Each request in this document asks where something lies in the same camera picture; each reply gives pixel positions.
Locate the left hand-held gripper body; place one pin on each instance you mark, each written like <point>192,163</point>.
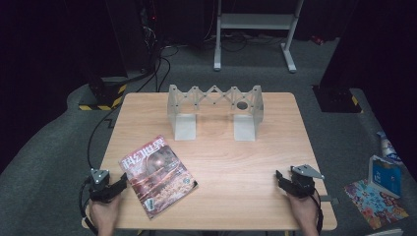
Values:
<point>100,187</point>

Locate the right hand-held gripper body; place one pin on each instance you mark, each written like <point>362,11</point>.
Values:
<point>303,183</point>

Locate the red illustrated magazine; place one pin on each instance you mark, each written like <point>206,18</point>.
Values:
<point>157,177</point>

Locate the grey expandable book rack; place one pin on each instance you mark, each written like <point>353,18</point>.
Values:
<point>214,100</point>

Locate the person's left hand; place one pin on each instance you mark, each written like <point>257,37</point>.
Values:
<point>105,213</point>

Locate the colourful illustrated book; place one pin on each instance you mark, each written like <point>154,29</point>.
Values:
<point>373,206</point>

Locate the blue book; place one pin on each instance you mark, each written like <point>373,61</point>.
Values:
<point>387,177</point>

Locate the black hazard-striped stand base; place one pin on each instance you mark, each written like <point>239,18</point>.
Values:
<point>105,95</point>
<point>337,100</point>

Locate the white and blue packet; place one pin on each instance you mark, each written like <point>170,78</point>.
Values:
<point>388,147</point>

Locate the small red object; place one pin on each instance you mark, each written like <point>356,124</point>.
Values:
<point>317,40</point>

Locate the white metal stand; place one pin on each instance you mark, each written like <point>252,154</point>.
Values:
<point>255,21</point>

